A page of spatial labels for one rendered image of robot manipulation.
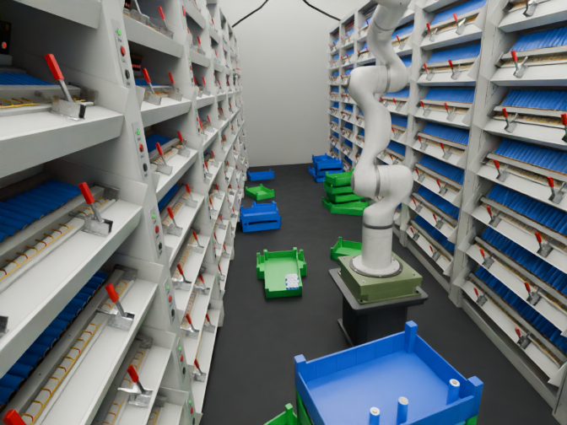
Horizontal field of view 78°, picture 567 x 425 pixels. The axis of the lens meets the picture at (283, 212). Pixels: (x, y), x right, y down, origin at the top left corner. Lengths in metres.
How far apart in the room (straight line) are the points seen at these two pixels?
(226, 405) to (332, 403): 0.73
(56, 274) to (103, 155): 0.32
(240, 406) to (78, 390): 0.89
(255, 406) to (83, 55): 1.21
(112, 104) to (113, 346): 0.45
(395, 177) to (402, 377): 0.74
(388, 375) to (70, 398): 0.61
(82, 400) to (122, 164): 0.43
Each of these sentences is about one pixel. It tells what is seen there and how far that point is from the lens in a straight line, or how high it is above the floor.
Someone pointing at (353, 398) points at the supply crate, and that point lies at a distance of 0.82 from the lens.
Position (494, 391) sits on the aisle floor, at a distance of 1.63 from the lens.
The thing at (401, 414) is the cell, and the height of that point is 0.52.
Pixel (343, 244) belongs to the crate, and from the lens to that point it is 2.49.
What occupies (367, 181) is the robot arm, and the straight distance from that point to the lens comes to 1.34.
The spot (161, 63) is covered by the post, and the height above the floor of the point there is 1.19.
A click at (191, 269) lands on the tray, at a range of 1.31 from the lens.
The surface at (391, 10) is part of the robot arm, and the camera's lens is 1.28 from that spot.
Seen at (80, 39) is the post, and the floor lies 1.19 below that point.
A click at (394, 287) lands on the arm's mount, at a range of 1.45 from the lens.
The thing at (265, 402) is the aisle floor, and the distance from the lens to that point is 1.46.
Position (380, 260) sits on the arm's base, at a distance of 1.46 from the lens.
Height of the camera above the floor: 1.10
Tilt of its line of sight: 20 degrees down
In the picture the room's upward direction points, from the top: 3 degrees counter-clockwise
